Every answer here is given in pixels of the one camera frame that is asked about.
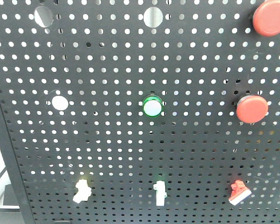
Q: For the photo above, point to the yellow toggle switch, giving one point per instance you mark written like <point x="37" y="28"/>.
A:
<point x="83" y="191"/>

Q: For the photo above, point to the red toggle switch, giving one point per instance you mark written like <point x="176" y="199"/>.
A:
<point x="239" y="192"/>

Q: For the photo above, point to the green illuminated push button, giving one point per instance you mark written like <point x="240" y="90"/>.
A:
<point x="152" y="106"/>

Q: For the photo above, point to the black perforated pegboard panel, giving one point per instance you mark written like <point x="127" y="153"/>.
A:
<point x="73" y="76"/>

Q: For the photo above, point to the lower red mushroom button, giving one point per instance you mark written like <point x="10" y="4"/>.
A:
<point x="251" y="109"/>

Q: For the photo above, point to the red mushroom button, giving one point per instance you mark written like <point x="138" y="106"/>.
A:
<point x="251" y="109"/>
<point x="266" y="18"/>

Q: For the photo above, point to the black box on desk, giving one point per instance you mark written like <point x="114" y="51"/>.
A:
<point x="9" y="198"/>

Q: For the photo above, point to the upper red mushroom button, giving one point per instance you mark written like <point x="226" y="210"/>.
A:
<point x="266" y="18"/>

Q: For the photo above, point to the green toggle switch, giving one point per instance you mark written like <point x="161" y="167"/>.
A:
<point x="161" y="194"/>

